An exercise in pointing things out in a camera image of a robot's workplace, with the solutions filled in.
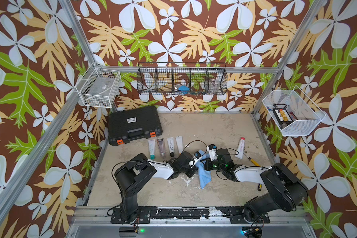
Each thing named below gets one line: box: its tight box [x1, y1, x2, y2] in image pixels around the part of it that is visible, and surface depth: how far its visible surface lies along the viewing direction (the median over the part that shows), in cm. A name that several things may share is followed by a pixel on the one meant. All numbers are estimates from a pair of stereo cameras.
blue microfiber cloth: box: [195, 149, 212, 189], surface depth 86 cm
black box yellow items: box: [272, 108, 294, 127], surface depth 84 cm
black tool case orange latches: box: [108, 105, 164, 147], surface depth 104 cm
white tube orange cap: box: [175, 135, 184, 156], surface depth 104 cm
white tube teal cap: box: [148, 139, 156, 161], surface depth 99 cm
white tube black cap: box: [167, 136, 175, 158], surface depth 100 cm
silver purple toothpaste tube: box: [156, 138, 166, 159], surface depth 101 cm
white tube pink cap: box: [235, 136, 246, 160], surface depth 100 cm
